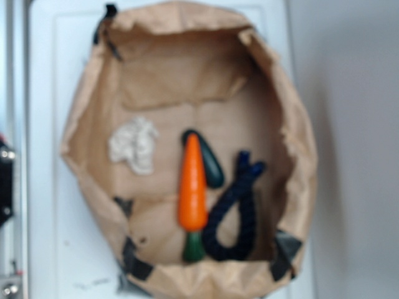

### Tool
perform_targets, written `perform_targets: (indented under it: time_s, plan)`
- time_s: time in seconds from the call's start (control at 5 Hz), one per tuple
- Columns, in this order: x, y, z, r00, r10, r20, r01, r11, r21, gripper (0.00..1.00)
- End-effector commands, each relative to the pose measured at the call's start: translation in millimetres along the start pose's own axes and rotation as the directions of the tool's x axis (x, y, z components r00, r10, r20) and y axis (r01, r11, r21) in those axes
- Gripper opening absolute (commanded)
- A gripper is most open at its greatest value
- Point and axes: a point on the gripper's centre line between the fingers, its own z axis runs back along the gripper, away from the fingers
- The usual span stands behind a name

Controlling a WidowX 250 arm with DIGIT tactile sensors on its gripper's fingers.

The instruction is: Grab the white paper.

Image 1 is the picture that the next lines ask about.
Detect white paper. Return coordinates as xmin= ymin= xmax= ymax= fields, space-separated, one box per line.
xmin=108 ymin=116 xmax=159 ymax=176

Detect brown paper bag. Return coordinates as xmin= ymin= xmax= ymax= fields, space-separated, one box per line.
xmin=60 ymin=2 xmax=317 ymax=298

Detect dark green toy vegetable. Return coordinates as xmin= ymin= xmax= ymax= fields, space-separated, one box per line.
xmin=181 ymin=129 xmax=225 ymax=189

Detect orange toy carrot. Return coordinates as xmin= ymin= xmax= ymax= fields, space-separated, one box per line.
xmin=178 ymin=133 xmax=208 ymax=262

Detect dark blue rope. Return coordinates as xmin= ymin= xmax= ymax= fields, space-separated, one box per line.
xmin=201 ymin=150 xmax=267 ymax=260

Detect black metal bracket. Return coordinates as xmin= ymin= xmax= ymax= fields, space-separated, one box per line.
xmin=0 ymin=134 xmax=16 ymax=227

